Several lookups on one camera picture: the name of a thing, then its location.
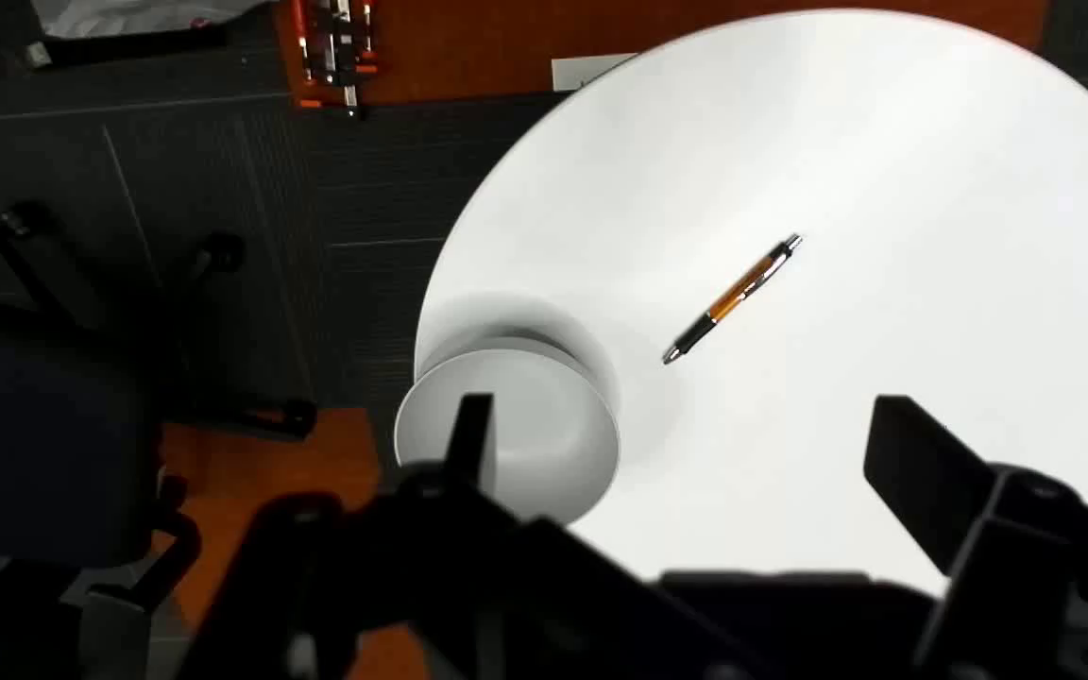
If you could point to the orange and black pen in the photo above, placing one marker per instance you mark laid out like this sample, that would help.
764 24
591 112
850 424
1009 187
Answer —
734 298

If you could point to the dark office chair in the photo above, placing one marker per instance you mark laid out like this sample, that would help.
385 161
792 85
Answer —
39 428

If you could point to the white bowl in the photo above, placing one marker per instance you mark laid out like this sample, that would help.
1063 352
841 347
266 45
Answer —
555 422

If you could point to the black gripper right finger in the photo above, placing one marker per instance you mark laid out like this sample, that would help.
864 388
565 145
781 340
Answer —
947 491

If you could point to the white plastic bag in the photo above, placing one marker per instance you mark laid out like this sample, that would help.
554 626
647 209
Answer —
131 11

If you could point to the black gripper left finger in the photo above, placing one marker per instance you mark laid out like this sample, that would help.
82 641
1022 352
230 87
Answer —
468 439

